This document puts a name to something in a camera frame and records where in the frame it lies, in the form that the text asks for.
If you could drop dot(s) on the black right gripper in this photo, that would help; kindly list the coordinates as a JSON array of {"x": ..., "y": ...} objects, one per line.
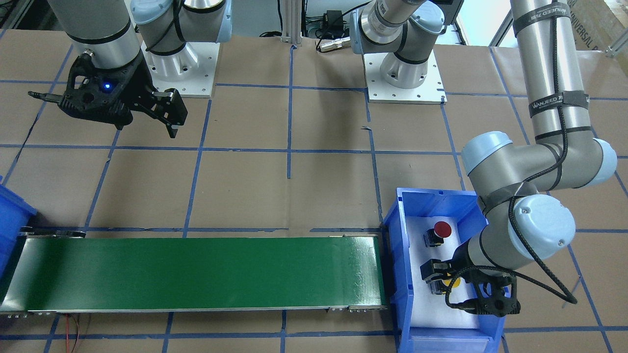
[{"x": 136, "y": 82}]

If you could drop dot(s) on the yellow push button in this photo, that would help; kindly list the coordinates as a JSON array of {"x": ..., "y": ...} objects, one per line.
[{"x": 439, "y": 286}]

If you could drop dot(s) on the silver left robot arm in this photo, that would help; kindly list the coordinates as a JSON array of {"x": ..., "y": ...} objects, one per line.
[{"x": 525, "y": 224}]

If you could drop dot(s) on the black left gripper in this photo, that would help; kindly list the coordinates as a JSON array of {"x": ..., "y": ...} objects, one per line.
[{"x": 458, "y": 264}]

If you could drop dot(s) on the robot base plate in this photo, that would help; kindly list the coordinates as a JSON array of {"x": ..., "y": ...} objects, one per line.
[
  {"x": 391, "y": 81},
  {"x": 191, "y": 71}
]

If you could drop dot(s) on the blue source bin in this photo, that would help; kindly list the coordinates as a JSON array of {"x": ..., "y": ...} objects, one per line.
[{"x": 425, "y": 227}]

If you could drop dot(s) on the red push button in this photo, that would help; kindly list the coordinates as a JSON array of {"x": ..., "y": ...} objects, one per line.
[{"x": 435, "y": 236}]

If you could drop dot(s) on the green conveyor belt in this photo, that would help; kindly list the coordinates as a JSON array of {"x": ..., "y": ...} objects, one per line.
[{"x": 94, "y": 275}]

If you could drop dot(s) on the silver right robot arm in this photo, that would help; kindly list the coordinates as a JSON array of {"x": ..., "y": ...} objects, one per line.
[{"x": 116, "y": 32}]

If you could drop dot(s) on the blue destination bin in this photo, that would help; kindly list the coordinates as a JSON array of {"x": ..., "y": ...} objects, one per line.
[{"x": 15, "y": 213}]

